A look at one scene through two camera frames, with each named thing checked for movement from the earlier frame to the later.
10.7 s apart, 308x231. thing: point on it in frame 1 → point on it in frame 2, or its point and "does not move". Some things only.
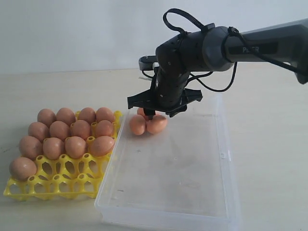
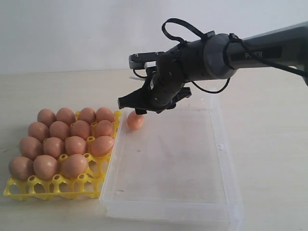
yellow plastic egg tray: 65,179 does not move
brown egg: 137,124 → 73,165
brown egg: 157,124 → 45,167
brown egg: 21,168 does not move
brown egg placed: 39,130 does not move
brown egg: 53,147 does not move
